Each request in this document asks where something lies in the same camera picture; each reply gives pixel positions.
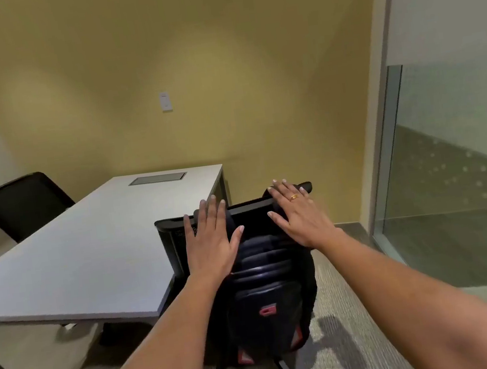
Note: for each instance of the person's left forearm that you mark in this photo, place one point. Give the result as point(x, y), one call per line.
point(171, 348)

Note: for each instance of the black mesh office chair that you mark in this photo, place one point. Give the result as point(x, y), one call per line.
point(23, 206)
point(168, 241)

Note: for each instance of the black backpack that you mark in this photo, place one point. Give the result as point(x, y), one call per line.
point(266, 291)

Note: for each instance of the white table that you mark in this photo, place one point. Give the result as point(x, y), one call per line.
point(79, 257)

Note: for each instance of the person's left hand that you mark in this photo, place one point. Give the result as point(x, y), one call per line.
point(211, 244)

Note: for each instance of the person's right forearm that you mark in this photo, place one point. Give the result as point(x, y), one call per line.
point(420, 302)

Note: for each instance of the frosted glass wall panel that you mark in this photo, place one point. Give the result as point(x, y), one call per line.
point(457, 140)

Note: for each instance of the white wall switch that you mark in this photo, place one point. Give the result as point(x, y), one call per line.
point(165, 101)

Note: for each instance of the person's right hand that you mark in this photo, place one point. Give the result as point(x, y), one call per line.
point(304, 221)

